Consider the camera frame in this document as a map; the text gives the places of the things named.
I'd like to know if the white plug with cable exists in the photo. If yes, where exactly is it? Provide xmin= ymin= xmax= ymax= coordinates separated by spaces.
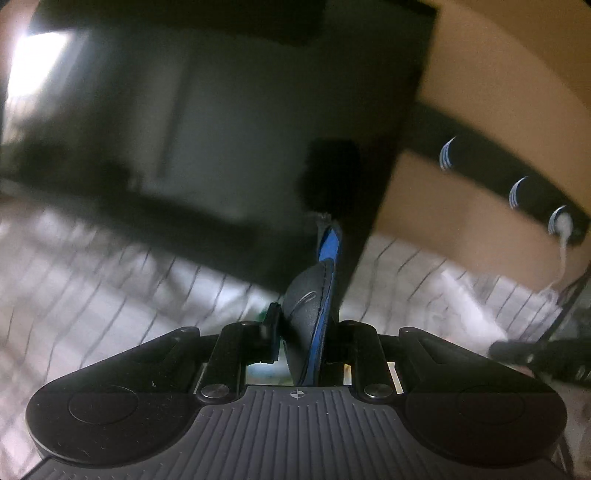
xmin=540 ymin=210 xmax=574 ymax=304

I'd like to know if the checkered white tablecloth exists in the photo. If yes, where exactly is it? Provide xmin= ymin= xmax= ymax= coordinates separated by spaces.
xmin=1 ymin=198 xmax=563 ymax=479

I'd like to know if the black insole blue underside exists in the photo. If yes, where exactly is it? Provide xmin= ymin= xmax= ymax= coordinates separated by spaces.
xmin=280 ymin=214 xmax=342 ymax=386

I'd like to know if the dark monitor screen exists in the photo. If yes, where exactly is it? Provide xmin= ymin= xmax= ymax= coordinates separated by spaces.
xmin=1 ymin=1 xmax=437 ymax=290

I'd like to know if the black wall socket strip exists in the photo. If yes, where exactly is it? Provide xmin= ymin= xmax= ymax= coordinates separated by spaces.
xmin=405 ymin=103 xmax=590 ymax=246

